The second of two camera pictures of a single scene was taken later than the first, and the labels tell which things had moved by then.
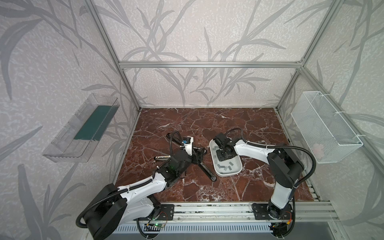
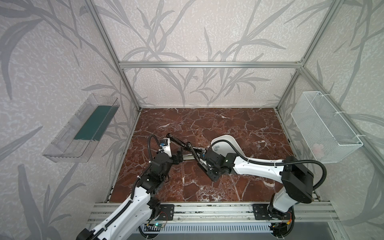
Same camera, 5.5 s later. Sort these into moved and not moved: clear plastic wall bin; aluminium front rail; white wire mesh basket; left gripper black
Moved: left gripper black
Not moved: clear plastic wall bin; white wire mesh basket; aluminium front rail
